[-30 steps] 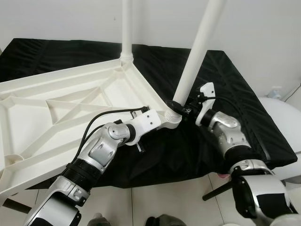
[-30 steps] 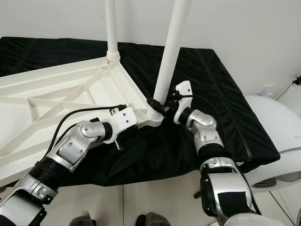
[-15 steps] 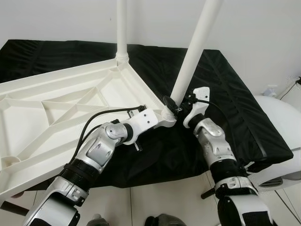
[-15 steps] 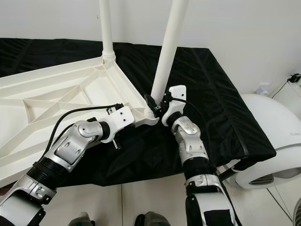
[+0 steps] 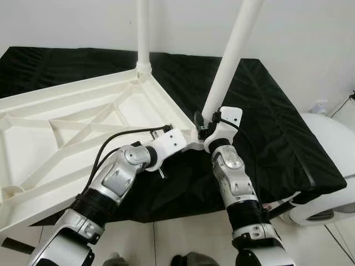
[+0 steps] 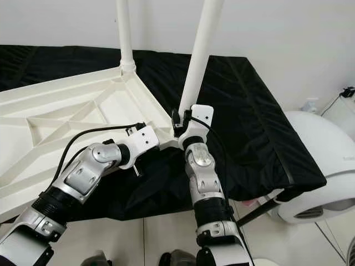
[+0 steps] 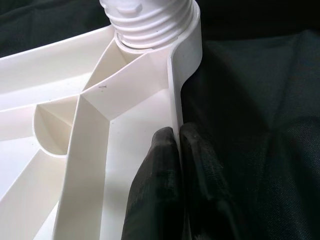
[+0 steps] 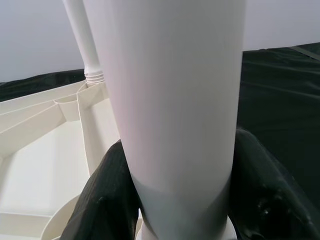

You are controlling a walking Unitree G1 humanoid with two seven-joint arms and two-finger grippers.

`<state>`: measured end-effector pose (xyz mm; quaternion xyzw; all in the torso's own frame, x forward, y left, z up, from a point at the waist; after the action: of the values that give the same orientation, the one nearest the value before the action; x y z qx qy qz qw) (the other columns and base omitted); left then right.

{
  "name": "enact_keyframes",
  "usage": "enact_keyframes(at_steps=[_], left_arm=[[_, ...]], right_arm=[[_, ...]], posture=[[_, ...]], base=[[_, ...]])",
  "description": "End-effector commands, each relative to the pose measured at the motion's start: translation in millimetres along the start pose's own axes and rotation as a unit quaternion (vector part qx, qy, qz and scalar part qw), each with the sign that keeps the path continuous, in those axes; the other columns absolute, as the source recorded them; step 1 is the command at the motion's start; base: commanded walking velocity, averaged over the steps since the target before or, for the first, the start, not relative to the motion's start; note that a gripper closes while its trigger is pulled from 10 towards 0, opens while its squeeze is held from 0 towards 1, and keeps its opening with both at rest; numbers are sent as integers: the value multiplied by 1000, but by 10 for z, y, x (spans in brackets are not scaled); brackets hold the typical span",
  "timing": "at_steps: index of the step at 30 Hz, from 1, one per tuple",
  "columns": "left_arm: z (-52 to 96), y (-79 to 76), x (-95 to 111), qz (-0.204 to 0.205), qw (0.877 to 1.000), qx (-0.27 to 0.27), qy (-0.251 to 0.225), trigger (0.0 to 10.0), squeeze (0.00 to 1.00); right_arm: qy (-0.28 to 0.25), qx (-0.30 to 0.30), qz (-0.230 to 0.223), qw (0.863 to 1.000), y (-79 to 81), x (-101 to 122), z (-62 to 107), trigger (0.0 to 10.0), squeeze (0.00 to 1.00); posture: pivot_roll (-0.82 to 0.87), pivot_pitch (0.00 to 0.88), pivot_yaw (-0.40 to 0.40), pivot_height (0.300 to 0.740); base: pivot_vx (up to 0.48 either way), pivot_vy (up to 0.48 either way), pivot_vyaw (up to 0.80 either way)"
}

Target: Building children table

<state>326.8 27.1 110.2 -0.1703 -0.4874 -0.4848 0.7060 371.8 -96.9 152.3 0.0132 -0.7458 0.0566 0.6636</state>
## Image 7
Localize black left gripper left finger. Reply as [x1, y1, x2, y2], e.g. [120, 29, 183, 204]
[119, 126, 187, 240]

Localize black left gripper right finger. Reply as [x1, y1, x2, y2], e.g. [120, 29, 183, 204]
[179, 122, 251, 240]

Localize white plastic children table top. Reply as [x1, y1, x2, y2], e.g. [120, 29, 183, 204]
[0, 4, 203, 240]

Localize white plastic table leg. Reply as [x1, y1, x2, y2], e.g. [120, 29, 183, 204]
[99, 0, 197, 50]

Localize black tablecloth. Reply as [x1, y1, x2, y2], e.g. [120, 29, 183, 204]
[0, 0, 320, 240]

